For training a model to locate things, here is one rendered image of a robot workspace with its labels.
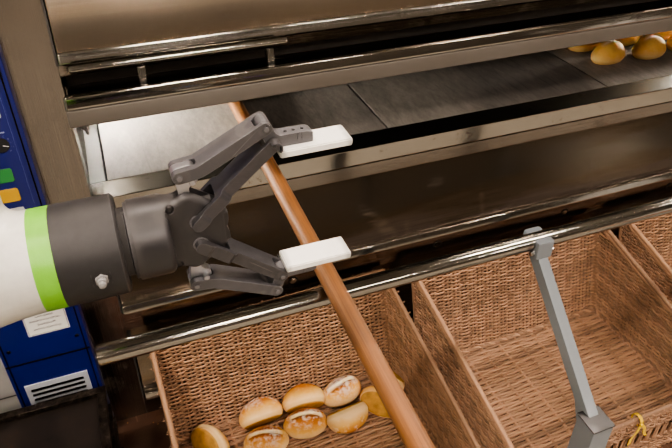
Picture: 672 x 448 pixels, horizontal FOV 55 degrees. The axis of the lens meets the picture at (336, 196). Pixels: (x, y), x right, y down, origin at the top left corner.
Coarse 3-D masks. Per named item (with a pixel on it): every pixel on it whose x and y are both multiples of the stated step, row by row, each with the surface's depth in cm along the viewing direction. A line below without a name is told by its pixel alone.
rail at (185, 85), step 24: (552, 24) 116; (576, 24) 117; (600, 24) 119; (624, 24) 121; (384, 48) 107; (408, 48) 107; (432, 48) 109; (456, 48) 110; (240, 72) 99; (264, 72) 100; (288, 72) 101; (312, 72) 103; (72, 96) 92; (96, 96) 93; (120, 96) 94; (144, 96) 95
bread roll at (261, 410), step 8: (256, 400) 145; (264, 400) 145; (272, 400) 145; (248, 408) 143; (256, 408) 143; (264, 408) 143; (272, 408) 144; (280, 408) 145; (240, 416) 143; (248, 416) 142; (256, 416) 142; (264, 416) 142; (272, 416) 143; (240, 424) 143; (248, 424) 142; (256, 424) 144
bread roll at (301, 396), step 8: (304, 384) 149; (312, 384) 150; (288, 392) 148; (296, 392) 147; (304, 392) 146; (312, 392) 147; (320, 392) 148; (288, 400) 146; (296, 400) 146; (304, 400) 146; (312, 400) 146; (320, 400) 147; (288, 408) 146; (296, 408) 146
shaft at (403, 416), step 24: (240, 120) 137; (264, 168) 122; (288, 192) 114; (288, 216) 110; (312, 240) 103; (336, 288) 94; (336, 312) 92; (360, 336) 86; (384, 360) 83; (384, 384) 80; (408, 408) 77; (408, 432) 75
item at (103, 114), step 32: (448, 32) 128; (480, 32) 126; (576, 32) 118; (608, 32) 120; (640, 32) 123; (224, 64) 116; (256, 64) 113; (384, 64) 107; (416, 64) 109; (448, 64) 111; (192, 96) 97; (224, 96) 99; (256, 96) 101
